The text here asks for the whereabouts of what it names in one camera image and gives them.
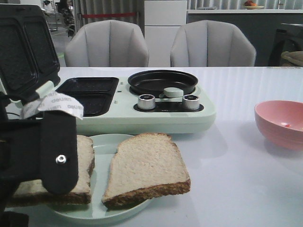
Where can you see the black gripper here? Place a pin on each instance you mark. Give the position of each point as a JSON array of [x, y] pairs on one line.
[[22, 158]]

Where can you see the bread slice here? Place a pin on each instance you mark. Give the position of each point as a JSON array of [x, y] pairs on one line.
[[145, 166], [32, 193]]

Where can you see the breakfast maker hinged lid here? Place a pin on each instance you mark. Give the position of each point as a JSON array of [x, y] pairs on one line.
[[28, 59]]

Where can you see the pink bowl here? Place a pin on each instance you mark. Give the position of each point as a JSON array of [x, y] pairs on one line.
[[272, 116]]

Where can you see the mint green breakfast maker base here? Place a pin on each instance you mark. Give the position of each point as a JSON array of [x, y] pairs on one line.
[[110, 106]]

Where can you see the mint green round plate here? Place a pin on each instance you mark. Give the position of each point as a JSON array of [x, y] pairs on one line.
[[95, 212]]

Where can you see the white printed tape strip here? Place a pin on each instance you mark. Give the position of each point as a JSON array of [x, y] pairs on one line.
[[53, 101]]

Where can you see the left silver control knob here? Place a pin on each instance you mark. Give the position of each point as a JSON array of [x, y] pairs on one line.
[[146, 102]]

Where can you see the silver control knob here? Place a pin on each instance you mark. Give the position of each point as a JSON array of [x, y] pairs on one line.
[[190, 102], [146, 102]]

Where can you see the black round frying pan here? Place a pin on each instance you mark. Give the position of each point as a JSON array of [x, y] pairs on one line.
[[154, 82]]

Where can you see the left grey upholstered chair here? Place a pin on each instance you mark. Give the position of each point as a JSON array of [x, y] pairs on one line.
[[109, 43]]

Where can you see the grey upholstered chair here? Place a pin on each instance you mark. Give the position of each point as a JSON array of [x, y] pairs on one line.
[[208, 43], [109, 43]]

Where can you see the right silver control knob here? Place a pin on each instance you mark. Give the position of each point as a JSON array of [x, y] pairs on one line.
[[190, 102]]

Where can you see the seated person in background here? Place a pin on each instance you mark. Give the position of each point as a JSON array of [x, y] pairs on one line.
[[66, 17]]

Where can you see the right grey upholstered chair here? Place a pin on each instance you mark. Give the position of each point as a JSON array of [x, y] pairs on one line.
[[208, 43]]

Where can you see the grey counter with white top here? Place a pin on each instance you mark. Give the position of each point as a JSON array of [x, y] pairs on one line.
[[259, 25]]

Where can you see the fruit plate on counter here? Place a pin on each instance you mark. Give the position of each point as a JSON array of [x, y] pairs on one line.
[[249, 4]]

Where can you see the beige cushion at right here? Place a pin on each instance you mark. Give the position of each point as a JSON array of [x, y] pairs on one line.
[[292, 59]]

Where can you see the dark appliance at right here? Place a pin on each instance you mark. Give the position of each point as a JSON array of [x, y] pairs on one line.
[[288, 37]]

